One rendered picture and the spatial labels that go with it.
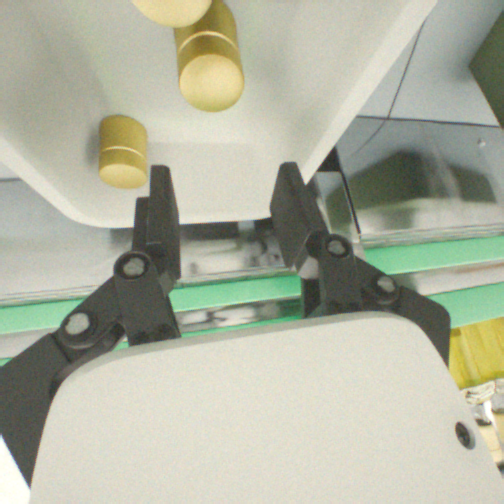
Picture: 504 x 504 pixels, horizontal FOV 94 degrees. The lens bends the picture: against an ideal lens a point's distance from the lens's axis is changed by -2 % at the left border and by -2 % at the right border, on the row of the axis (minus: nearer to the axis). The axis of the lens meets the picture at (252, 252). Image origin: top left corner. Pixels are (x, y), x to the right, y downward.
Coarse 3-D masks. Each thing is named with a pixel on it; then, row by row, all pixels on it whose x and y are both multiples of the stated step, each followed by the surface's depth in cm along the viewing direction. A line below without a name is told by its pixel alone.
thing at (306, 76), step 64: (0, 0) 10; (64, 0) 11; (128, 0) 12; (256, 0) 13; (320, 0) 11; (384, 0) 8; (0, 64) 10; (64, 64) 14; (128, 64) 15; (256, 64) 16; (320, 64) 12; (384, 64) 10; (0, 128) 10; (64, 128) 15; (192, 128) 20; (256, 128) 21; (320, 128) 13; (64, 192) 15; (128, 192) 20; (192, 192) 21; (256, 192) 22
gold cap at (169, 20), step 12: (132, 0) 9; (144, 0) 9; (156, 0) 9; (168, 0) 9; (180, 0) 9; (192, 0) 9; (204, 0) 9; (144, 12) 9; (156, 12) 9; (168, 12) 9; (180, 12) 9; (192, 12) 9; (204, 12) 9; (168, 24) 9; (180, 24) 10
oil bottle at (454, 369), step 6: (450, 342) 33; (450, 348) 33; (450, 354) 32; (450, 360) 32; (456, 360) 32; (450, 366) 32; (456, 366) 32; (450, 372) 32; (456, 372) 32; (456, 378) 32; (462, 378) 32; (456, 384) 31; (462, 384) 31; (462, 390) 31
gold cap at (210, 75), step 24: (216, 0) 12; (192, 24) 11; (216, 24) 11; (192, 48) 11; (216, 48) 11; (192, 72) 11; (216, 72) 12; (240, 72) 12; (192, 96) 13; (216, 96) 13; (240, 96) 13
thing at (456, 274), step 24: (456, 240) 24; (480, 240) 25; (384, 264) 22; (408, 264) 22; (432, 264) 23; (456, 264) 23; (480, 264) 24; (432, 288) 22; (456, 288) 23; (480, 288) 23; (456, 312) 22; (480, 312) 22
